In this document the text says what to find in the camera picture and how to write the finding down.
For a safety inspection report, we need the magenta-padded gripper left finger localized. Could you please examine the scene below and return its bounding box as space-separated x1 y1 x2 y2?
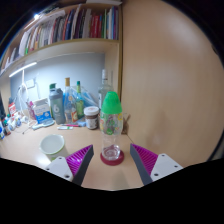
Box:
43 144 95 187

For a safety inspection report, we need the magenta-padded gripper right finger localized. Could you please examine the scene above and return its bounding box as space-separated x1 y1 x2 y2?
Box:
129 143 184 187

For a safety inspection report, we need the clear bottle with green cap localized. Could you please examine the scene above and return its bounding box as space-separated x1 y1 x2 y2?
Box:
99 91 124 162

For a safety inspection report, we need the white cup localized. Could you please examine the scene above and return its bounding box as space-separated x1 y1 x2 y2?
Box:
39 133 68 163

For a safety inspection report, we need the red round coaster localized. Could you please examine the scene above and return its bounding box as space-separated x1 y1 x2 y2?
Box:
99 149 126 167

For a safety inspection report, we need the brown mug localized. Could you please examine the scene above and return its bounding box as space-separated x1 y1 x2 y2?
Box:
121 112 131 135

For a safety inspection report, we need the dark jar with white lid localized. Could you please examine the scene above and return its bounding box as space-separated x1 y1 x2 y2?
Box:
83 105 101 131

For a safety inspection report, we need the light blue hairbrush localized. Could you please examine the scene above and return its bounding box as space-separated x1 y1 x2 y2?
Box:
31 119 56 131

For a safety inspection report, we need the slim green glass bottle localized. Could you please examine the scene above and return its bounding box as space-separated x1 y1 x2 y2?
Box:
75 80 86 118

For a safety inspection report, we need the grey shaker bottle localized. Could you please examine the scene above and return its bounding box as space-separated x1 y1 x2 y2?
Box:
48 87 67 125

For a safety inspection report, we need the blue and white box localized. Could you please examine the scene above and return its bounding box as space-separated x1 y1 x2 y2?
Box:
32 98 53 125

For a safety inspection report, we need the pink pouch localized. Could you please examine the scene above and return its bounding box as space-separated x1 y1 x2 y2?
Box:
26 100 37 120

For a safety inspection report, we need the tall clear glass bottle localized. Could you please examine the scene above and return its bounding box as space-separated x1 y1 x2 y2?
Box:
97 68 113 109

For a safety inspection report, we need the white under-shelf light bar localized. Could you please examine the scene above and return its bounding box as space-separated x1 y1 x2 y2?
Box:
8 60 38 78

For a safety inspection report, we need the wooden shelf unit with books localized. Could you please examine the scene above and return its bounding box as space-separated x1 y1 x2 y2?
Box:
0 0 124 98

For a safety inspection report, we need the white wall power strip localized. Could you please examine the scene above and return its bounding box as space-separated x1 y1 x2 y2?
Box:
24 78 36 89

